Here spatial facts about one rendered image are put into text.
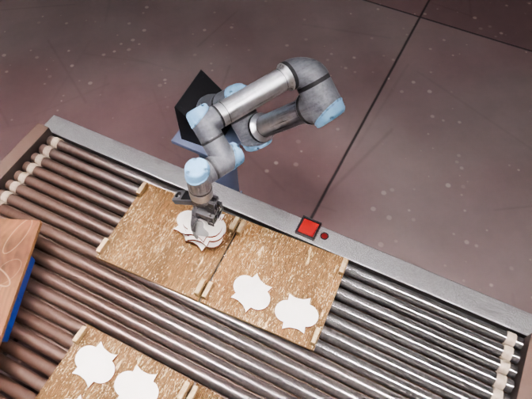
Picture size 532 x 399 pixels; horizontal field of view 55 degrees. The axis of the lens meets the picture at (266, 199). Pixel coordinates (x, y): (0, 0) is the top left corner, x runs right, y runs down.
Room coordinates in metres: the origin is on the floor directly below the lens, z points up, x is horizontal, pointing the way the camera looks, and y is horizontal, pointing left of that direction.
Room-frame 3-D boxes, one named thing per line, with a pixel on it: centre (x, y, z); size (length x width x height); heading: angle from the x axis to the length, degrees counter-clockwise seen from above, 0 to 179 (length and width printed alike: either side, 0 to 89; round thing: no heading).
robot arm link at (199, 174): (0.90, 0.20, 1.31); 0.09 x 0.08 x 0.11; 128
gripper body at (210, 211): (0.89, 0.20, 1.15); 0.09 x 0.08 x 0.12; 66
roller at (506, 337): (0.94, 0.04, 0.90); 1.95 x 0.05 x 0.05; 63
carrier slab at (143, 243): (0.89, 0.35, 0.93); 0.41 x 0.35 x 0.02; 66
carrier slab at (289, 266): (0.72, -0.03, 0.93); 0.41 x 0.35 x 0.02; 66
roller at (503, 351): (0.90, 0.06, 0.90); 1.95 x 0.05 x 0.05; 63
